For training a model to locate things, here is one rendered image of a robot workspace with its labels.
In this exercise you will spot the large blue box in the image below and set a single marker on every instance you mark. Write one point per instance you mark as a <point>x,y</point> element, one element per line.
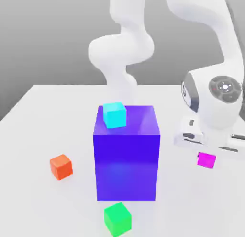
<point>126,160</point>

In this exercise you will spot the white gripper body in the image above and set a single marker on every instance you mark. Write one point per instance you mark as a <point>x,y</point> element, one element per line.
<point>210,148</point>

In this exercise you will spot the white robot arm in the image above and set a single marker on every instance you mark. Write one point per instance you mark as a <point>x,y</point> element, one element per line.
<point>122,49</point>

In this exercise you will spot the small green cube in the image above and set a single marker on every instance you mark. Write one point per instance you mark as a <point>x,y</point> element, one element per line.
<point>118,219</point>

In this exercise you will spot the small cyan cube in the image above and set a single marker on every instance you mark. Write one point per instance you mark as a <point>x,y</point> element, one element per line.
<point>115,115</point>

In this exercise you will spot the small orange cube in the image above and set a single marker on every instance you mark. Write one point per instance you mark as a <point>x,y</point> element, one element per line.
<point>61,167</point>

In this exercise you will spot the small magenta cube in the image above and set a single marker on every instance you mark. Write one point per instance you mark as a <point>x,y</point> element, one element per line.
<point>206,160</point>

